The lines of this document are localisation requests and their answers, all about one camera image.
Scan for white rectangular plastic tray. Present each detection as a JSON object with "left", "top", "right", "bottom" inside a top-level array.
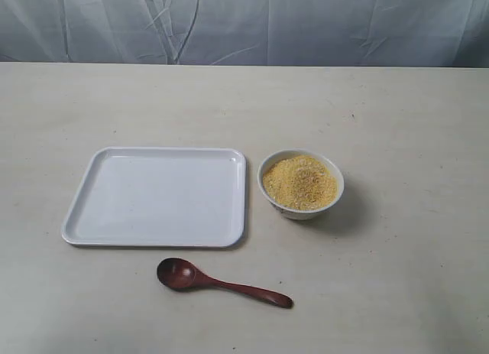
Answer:
[{"left": 61, "top": 147, "right": 247, "bottom": 248}]

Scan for white wrinkled backdrop curtain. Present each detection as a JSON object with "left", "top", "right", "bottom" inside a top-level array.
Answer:
[{"left": 1, "top": 0, "right": 488, "bottom": 67}]

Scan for white ceramic bowl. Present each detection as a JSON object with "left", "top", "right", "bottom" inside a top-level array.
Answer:
[{"left": 257, "top": 149, "right": 345, "bottom": 220}]

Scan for dark brown wooden spoon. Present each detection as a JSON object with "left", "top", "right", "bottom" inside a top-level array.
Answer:
[{"left": 157, "top": 258, "right": 294, "bottom": 309}]

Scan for yellow-brown grains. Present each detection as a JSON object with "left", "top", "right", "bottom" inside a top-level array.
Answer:
[{"left": 262, "top": 155, "right": 338, "bottom": 211}]

